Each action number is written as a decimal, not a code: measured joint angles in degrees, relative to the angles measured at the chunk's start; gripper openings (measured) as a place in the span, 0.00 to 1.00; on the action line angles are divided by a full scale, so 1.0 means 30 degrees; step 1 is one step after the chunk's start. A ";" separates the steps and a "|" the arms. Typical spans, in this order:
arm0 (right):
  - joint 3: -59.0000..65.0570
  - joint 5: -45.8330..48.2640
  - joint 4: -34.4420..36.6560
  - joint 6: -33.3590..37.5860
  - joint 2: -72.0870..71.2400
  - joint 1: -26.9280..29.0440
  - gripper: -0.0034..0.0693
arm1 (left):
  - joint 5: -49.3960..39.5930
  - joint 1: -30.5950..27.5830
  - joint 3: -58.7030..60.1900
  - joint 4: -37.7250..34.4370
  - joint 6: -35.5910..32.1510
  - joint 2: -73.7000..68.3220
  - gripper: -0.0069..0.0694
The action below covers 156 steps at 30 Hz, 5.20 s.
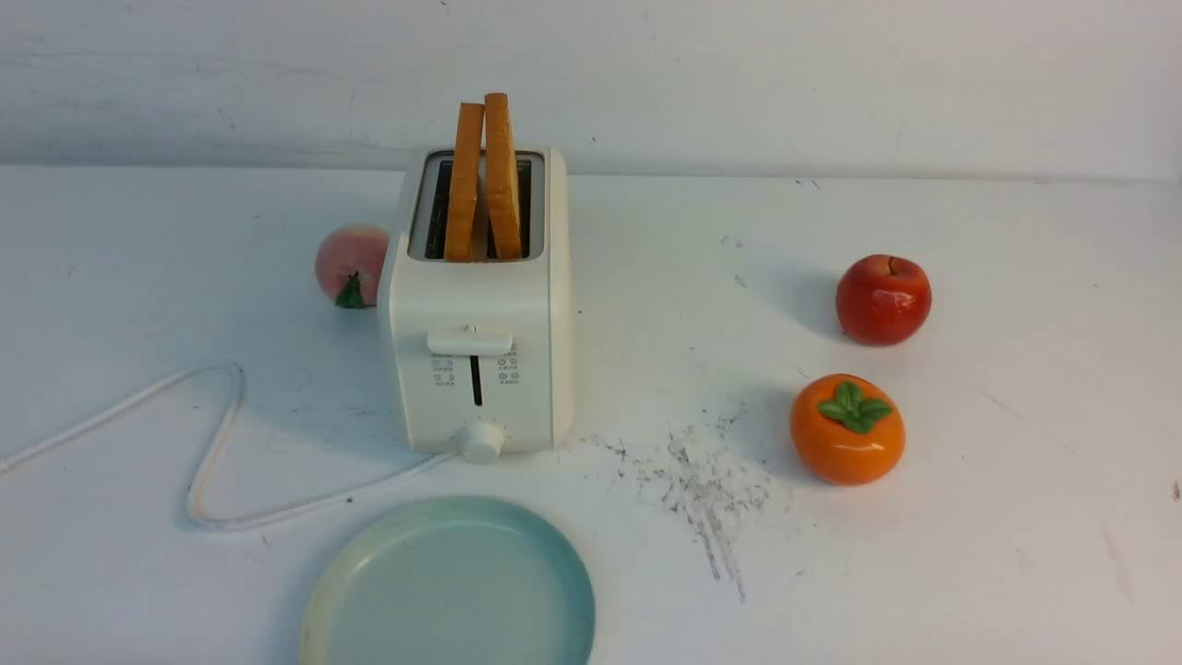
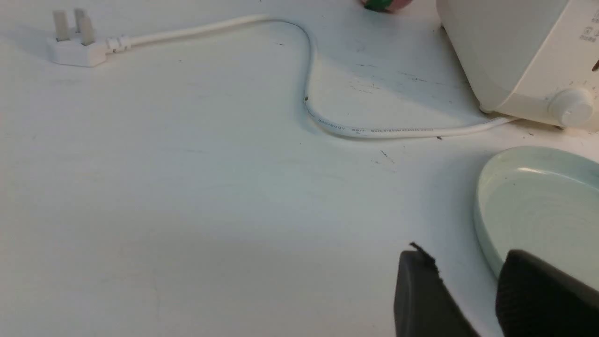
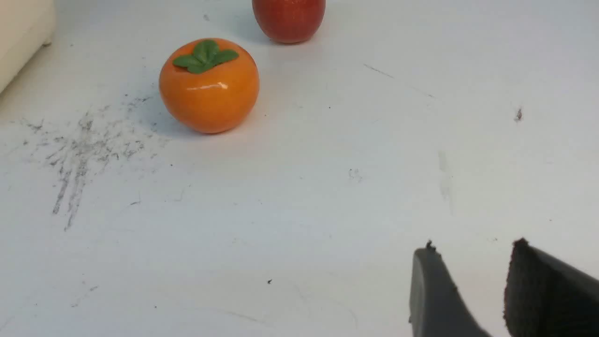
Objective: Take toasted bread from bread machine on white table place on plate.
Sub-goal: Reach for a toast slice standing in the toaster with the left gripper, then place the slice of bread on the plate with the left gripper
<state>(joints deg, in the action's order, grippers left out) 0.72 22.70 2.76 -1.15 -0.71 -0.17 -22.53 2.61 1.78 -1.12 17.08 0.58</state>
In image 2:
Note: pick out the pink toy peach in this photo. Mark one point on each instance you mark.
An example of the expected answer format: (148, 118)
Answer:
(389, 6)

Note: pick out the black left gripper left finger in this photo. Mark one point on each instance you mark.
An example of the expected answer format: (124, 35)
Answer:
(423, 306)

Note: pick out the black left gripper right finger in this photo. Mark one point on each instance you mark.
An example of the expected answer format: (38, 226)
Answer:
(535, 299)

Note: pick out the white two-slot toaster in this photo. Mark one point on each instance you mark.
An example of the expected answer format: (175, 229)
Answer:
(531, 59)

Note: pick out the light green round plate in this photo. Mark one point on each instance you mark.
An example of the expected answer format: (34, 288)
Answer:
(544, 201)

